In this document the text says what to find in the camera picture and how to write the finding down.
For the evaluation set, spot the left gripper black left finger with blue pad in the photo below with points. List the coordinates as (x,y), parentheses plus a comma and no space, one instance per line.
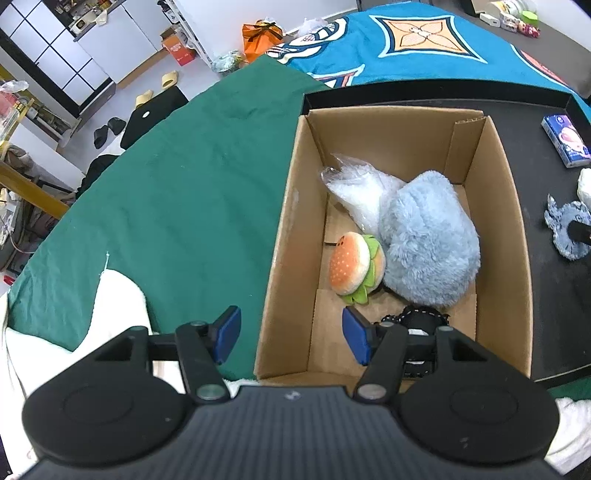
(132,394)

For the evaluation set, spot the brown cardboard box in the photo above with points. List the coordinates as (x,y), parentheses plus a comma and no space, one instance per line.
(301,340)

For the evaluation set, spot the yellow slipper near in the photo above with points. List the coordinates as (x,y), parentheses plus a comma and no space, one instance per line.
(143,98)

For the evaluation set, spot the black slipper left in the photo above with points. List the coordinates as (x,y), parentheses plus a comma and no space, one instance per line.
(100,136)

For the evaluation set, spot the white fluffy blanket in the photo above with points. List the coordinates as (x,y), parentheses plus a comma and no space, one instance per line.
(59,333)

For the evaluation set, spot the blue patterned blanket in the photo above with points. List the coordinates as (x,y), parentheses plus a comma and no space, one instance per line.
(410,41)

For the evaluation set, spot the black slipper right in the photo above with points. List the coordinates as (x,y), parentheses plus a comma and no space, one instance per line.
(116,125)

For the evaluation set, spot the red cardboard box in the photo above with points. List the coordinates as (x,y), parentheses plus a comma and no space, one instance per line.
(173,42)

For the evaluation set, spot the clear bag white stuffing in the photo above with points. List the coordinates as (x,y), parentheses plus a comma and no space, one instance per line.
(361,189)

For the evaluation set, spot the blue tissue pack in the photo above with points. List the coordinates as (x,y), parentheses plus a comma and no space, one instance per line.
(566,140)

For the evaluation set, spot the yellow slipper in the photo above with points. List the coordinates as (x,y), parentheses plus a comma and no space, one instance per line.
(169,79)
(143,98)

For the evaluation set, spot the white plastic bag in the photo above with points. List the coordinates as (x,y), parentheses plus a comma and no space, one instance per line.
(311,26)

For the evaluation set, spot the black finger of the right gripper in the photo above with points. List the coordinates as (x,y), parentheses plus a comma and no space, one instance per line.
(579,232)

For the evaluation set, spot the black slipper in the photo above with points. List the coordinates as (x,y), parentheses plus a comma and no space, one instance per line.
(116,125)
(100,136)

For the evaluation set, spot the orange bag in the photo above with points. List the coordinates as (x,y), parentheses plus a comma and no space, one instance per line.
(260,37)

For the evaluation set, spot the blue fluffy plush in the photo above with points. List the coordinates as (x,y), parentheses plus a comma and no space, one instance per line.
(431,244)

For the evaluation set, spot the burger plush toy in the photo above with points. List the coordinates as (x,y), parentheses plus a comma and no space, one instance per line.
(356,267)

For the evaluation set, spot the black white dotted soft item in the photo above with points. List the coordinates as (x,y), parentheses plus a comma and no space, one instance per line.
(422,323)

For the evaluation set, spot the blue denim plush toy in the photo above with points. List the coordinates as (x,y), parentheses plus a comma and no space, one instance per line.
(557,218)

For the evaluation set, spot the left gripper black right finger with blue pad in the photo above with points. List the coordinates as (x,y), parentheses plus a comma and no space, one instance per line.
(474,408)

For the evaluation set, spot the yellow slipper far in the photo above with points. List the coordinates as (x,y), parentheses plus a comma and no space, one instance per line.
(169,79)

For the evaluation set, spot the green cup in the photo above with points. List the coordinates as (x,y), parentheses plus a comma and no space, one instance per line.
(530,18)

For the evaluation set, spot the green cloth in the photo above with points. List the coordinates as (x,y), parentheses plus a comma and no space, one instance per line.
(189,212)

